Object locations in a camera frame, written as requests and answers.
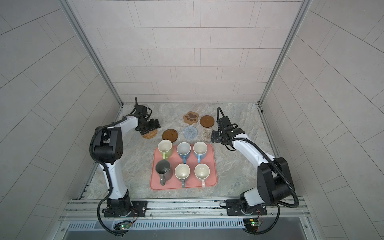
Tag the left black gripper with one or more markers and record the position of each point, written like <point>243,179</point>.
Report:
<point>153,125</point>

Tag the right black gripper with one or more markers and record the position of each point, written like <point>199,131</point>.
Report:
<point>217,136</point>

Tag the woven rattan coaster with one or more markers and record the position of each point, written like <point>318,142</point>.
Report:
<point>150,134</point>

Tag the multicolour woven round coaster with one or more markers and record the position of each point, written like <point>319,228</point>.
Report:
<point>206,135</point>

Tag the brown wooden coaster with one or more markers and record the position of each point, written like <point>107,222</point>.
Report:
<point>170,134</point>
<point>207,121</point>

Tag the light blue mug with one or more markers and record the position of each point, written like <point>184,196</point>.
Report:
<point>200,151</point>

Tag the blue woven round coaster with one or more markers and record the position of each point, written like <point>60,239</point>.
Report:
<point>190,132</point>

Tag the cork paw print coaster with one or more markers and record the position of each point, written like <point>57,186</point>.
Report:
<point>191,118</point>

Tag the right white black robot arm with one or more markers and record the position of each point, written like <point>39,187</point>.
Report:
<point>274,181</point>

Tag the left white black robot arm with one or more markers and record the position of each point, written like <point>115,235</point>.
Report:
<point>106,148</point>

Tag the green mug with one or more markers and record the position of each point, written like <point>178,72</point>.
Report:
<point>166,149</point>

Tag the blue floral mug middle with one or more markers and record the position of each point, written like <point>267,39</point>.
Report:
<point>184,151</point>

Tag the dark grey mug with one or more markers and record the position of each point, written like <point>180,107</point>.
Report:
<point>164,170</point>

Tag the pink silicone tray mat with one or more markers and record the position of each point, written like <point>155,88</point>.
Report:
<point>192,162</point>

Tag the right green circuit board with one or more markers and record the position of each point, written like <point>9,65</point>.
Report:
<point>252,225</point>

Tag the green circuit board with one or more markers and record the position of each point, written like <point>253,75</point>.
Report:
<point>123,226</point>
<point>252,225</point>

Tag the left green circuit board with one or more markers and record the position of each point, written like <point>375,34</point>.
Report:
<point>123,226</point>

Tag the white vent grille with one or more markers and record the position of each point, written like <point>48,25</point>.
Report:
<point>165,224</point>

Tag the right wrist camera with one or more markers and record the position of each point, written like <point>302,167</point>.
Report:
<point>225,121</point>

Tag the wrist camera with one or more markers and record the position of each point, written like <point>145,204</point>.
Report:
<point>225,121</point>
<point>141,110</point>

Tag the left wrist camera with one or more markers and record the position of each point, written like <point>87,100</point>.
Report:
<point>141,110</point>

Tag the pink handled white mug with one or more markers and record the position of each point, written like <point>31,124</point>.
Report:
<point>202,172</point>

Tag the grey handled white mug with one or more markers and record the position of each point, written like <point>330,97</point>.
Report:
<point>182,172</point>

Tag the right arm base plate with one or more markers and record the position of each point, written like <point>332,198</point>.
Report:
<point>241,208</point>

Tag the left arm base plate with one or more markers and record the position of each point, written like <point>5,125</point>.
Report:
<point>124,209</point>

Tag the aluminium mounting rail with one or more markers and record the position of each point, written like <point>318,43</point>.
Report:
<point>190,208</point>

